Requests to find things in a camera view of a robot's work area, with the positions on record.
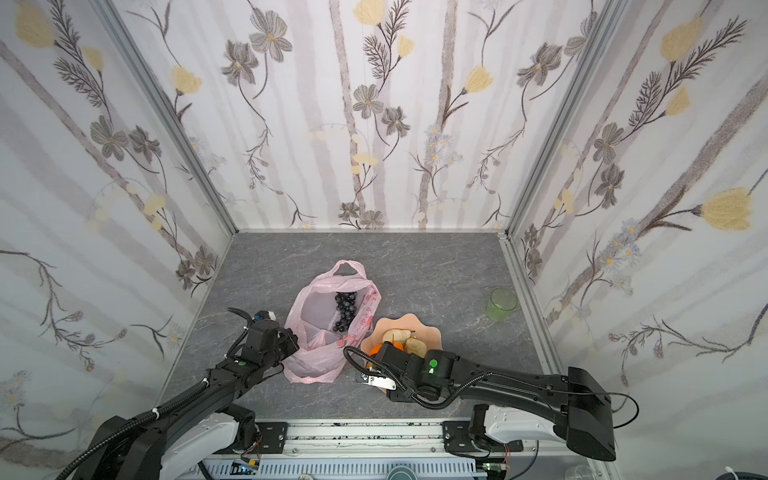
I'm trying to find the pale yellow fake fruit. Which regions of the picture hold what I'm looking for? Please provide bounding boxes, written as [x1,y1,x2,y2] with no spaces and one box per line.
[404,338,428,358]

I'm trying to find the pink scalloped bowl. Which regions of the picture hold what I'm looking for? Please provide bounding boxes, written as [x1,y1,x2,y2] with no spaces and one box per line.
[360,314,443,357]

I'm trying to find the beige fake potato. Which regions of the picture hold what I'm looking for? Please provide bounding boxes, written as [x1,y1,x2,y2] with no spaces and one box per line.
[382,329,413,343]

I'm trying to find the orange fake fruit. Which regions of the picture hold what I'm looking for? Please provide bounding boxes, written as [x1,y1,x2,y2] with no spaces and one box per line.
[368,341,405,357]

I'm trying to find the pink plastic bag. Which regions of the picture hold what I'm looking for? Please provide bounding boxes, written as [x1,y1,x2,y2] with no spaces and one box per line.
[284,260,381,385]

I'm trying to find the dark fake grape bunch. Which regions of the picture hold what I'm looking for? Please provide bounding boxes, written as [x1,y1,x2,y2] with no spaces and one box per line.
[333,292,357,332]

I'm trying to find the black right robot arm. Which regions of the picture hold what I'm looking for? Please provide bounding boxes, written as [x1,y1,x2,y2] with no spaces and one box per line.
[343,342,631,462]

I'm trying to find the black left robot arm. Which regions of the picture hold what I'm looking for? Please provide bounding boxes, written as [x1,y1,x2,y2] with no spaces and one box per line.
[58,309,299,479]

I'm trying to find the green translucent cup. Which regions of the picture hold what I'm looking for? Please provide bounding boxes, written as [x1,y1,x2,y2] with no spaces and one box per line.
[486,288,519,322]

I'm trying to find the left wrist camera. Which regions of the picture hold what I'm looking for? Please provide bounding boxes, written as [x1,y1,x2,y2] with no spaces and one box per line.
[254,310,276,321]

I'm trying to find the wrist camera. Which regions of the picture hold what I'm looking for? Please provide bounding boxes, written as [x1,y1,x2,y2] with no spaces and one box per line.
[254,310,276,321]
[356,372,397,392]

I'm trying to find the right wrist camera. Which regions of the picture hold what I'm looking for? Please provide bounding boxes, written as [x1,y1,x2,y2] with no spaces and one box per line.
[356,372,397,392]

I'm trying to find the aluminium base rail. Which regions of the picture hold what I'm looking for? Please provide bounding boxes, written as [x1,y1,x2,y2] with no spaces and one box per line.
[152,411,609,479]

